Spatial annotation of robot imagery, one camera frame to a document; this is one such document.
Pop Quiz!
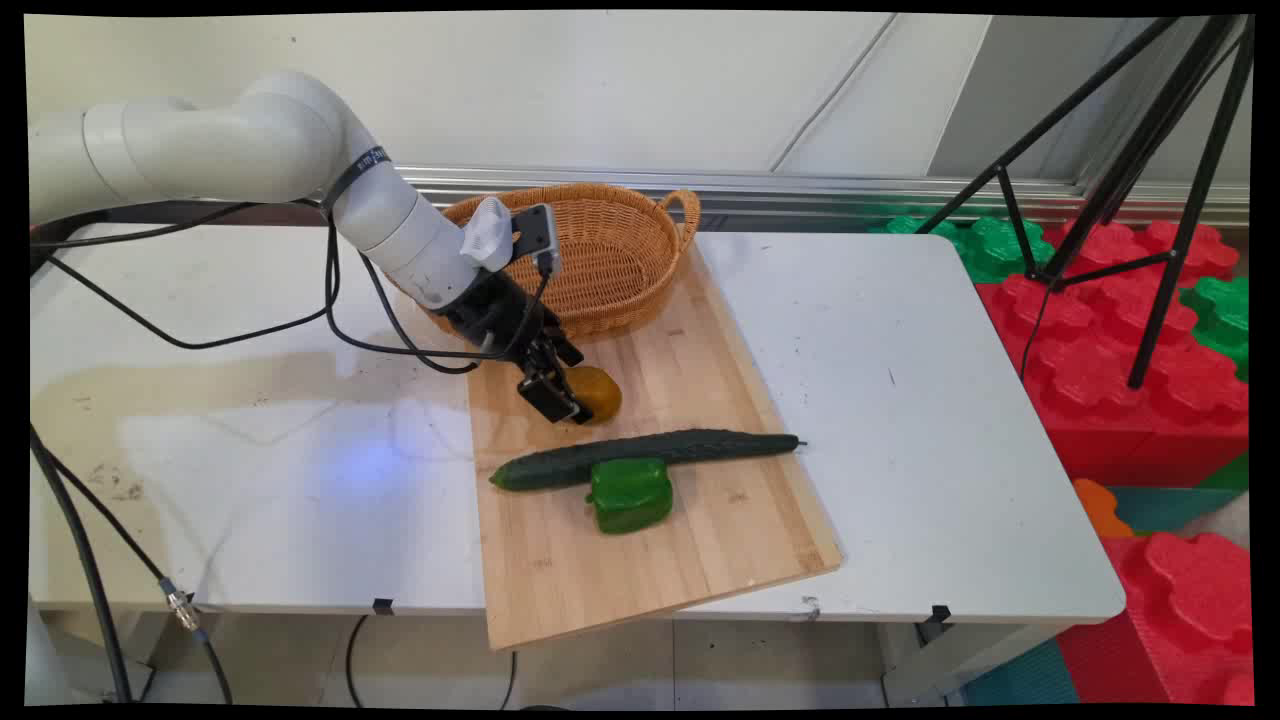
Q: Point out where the teal foam mat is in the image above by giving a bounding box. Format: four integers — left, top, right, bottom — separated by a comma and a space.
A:
1108, 484, 1251, 537

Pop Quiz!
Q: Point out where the aluminium wall rail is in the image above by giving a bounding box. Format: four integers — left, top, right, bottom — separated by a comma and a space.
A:
395, 164, 1251, 229

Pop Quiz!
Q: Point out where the thin cable with metal connector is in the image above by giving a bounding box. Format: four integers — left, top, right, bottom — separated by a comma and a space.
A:
40, 450, 235, 707

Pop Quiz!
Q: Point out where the brown toy potato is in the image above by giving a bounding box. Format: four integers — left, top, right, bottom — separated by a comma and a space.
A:
562, 364, 624, 426

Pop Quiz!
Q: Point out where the dark green toy cucumber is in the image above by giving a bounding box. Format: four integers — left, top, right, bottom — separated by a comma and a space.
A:
489, 428, 809, 493

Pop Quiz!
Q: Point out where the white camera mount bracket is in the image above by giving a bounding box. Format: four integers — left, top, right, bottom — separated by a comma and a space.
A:
460, 196, 517, 273

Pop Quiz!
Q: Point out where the black strap on arm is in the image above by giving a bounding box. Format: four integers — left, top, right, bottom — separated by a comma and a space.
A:
320, 145, 391, 213

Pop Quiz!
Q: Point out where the orange foam piece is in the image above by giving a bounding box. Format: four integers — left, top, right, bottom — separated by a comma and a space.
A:
1072, 478, 1137, 540

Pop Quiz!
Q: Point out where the black tripod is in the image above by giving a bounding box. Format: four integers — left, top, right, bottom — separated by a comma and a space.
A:
913, 15, 1257, 391

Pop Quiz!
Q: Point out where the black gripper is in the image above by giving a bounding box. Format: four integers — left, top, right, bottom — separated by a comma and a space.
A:
432, 270, 595, 427

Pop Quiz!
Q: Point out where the large red foam block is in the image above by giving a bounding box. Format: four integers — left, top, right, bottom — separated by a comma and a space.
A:
975, 220, 1251, 488

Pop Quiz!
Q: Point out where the wooden cutting board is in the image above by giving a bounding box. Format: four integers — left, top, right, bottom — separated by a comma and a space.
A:
466, 240, 844, 653

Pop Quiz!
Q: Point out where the thick black cable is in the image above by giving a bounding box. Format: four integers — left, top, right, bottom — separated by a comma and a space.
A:
28, 428, 135, 705

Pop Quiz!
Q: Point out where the black camera cable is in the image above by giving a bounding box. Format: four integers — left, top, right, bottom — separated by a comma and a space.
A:
30, 196, 557, 377

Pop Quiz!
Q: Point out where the woven wicker basket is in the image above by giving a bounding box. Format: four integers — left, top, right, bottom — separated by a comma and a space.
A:
385, 182, 702, 341

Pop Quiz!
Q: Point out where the green toy bell pepper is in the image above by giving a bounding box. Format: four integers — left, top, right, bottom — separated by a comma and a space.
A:
585, 457, 675, 536

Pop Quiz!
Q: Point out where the white table leg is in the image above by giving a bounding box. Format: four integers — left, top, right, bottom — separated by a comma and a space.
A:
878, 620, 1066, 707

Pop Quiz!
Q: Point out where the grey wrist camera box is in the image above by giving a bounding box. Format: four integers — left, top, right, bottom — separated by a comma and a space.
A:
512, 204, 562, 277

